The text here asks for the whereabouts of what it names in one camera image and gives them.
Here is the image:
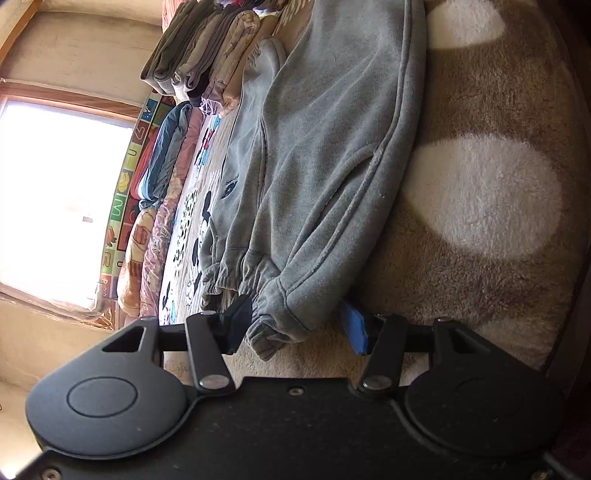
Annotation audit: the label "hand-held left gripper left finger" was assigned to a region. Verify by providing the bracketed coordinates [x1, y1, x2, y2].
[99, 295, 254, 397]

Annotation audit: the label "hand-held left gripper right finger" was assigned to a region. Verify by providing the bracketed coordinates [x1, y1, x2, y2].
[342, 299, 495, 398]

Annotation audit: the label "grey sweatpants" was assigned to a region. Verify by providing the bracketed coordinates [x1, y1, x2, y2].
[198, 0, 428, 361]

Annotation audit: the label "stack of grey folded clothes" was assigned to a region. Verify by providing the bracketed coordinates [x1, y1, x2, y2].
[140, 0, 278, 108]

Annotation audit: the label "stack of colourful folded clothes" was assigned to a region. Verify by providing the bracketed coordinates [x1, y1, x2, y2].
[216, 0, 289, 11]

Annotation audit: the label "pink floral quilt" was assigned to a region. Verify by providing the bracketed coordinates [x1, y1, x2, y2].
[139, 108, 208, 317]

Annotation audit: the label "alphabet foam mat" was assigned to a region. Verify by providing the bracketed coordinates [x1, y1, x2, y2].
[99, 90, 178, 301]

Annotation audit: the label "folded blue garment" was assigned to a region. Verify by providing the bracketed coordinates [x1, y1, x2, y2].
[131, 102, 195, 210]

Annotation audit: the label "brown blanket with white dots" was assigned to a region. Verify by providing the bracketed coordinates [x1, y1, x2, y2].
[157, 0, 587, 384]

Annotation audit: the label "window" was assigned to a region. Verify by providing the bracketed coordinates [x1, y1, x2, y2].
[0, 92, 144, 319]

